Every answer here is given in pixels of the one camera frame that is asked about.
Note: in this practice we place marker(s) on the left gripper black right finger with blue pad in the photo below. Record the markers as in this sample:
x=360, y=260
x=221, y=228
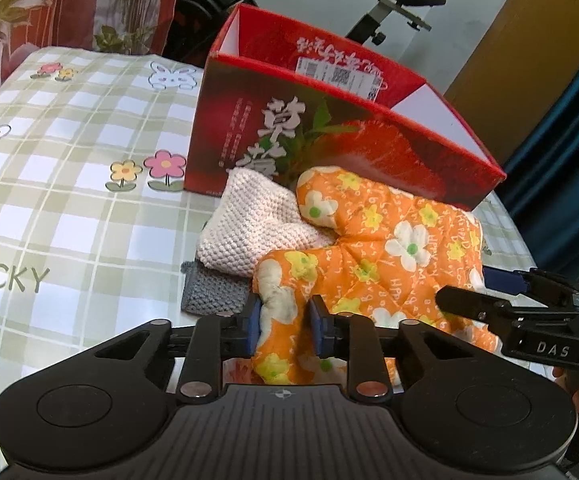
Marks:
x=356, y=340

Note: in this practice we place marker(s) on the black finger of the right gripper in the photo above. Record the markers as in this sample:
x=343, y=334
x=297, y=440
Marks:
x=534, y=283
x=474, y=304

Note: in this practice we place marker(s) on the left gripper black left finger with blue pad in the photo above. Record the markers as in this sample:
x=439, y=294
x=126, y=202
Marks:
x=206, y=345

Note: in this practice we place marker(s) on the orange floral quilted cloth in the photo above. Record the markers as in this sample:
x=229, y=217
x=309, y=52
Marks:
x=392, y=252

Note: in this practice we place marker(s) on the grey knitted cloth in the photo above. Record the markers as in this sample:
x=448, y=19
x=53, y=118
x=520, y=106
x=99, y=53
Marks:
x=209, y=292

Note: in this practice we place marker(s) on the teal blue curtain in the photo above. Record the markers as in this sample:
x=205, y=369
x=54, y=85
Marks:
x=541, y=190

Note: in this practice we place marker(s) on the pink knitted cloth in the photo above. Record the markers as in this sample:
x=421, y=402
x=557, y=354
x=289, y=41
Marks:
x=254, y=217

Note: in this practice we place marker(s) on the green checked bunny tablecloth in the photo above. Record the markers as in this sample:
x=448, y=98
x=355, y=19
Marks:
x=91, y=243

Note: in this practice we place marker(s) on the red strawberry cardboard box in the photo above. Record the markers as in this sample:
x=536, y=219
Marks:
x=280, y=96

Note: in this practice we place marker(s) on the red floral curtain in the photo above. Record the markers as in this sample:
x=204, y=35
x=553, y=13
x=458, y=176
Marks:
x=64, y=5

